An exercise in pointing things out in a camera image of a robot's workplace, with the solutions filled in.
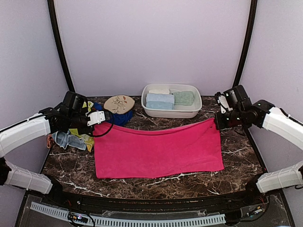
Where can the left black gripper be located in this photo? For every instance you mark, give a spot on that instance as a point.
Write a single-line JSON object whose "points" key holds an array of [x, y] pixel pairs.
{"points": [[85, 130]]}

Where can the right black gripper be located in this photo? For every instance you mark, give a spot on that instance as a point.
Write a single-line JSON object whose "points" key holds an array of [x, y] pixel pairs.
{"points": [[220, 123]]}

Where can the pink towel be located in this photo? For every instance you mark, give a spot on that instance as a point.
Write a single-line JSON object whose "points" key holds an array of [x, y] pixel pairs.
{"points": [[120, 152]]}

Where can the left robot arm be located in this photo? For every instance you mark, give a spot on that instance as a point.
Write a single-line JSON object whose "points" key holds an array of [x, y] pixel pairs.
{"points": [[22, 134]]}

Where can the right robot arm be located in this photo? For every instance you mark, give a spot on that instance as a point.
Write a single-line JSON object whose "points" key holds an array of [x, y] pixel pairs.
{"points": [[236, 109]]}

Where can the light blue crumpled towel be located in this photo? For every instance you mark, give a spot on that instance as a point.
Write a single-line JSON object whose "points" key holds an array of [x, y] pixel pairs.
{"points": [[65, 140]]}

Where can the yellow green patterned towel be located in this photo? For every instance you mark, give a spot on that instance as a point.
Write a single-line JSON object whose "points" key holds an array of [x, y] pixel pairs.
{"points": [[88, 140]]}

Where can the green rolled towel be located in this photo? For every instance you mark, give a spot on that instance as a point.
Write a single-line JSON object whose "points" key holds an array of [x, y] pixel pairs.
{"points": [[185, 98]]}

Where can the white plastic tub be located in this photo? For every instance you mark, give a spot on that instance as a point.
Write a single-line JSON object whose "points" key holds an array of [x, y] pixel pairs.
{"points": [[179, 111]]}

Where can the light blue rolled towel front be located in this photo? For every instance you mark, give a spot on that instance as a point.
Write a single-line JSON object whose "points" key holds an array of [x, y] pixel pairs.
{"points": [[160, 105]]}

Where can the light blue rolled towel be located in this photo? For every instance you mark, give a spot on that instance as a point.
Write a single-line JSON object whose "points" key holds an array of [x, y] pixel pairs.
{"points": [[160, 105], [160, 97]]}

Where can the light blue rolled towel back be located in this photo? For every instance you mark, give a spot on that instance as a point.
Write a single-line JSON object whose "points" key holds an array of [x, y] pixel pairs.
{"points": [[160, 97]]}

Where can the white rolled towel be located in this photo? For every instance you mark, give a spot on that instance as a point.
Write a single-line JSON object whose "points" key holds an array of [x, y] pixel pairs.
{"points": [[159, 91]]}

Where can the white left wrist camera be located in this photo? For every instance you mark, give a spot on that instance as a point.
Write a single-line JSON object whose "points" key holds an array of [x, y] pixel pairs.
{"points": [[96, 118]]}

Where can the black right frame post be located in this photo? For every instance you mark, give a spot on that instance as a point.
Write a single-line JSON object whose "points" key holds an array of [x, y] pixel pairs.
{"points": [[246, 42]]}

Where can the black frame post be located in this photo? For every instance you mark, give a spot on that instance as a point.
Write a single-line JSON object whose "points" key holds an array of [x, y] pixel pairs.
{"points": [[246, 42], [59, 45]]}

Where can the black left frame post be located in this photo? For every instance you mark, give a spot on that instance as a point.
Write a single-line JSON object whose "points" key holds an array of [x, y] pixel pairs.
{"points": [[59, 45]]}

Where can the white slotted cable duct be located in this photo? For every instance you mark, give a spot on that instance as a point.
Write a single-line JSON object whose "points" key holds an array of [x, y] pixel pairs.
{"points": [[81, 219]]}

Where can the black front rail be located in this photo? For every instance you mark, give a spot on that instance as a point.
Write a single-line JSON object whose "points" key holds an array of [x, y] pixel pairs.
{"points": [[153, 195]]}

